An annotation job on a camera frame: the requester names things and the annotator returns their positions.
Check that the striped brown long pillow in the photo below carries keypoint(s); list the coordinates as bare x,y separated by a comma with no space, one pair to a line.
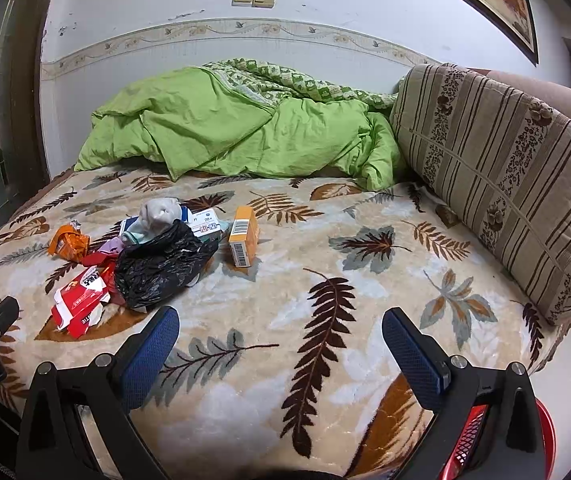
501,160

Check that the black plastic bag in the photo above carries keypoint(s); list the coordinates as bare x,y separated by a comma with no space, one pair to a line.
148,274

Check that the pink bed headboard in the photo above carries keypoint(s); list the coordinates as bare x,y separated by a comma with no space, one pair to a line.
555,95

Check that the white tissue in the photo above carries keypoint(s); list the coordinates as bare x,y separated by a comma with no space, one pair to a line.
158,214

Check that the teal face mask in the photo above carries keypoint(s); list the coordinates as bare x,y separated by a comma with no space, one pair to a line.
134,231

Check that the green quilt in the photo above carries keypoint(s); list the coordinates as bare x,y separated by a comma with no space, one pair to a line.
243,116

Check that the leaf patterned bed blanket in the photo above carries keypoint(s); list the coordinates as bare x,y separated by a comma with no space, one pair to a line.
283,363

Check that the orange wrapper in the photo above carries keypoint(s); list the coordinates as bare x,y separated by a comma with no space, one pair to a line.
69,243

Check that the red plastic bag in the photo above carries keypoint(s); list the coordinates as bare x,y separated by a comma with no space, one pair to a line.
106,264

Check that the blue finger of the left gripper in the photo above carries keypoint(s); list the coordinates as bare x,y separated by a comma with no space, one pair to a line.
9,311

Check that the white blue medicine box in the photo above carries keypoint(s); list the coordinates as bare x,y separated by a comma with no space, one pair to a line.
202,223

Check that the pink plastic wrapper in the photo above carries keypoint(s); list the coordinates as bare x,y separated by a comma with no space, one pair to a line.
113,247

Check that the orange cardboard box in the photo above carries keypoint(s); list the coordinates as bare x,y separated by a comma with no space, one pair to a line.
243,237

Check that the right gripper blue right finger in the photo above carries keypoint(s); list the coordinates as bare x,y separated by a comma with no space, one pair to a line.
419,357

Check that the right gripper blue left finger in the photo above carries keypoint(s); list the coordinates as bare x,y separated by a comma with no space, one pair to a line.
144,354

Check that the red white cigarette carton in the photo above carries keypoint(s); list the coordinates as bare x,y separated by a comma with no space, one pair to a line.
79,305

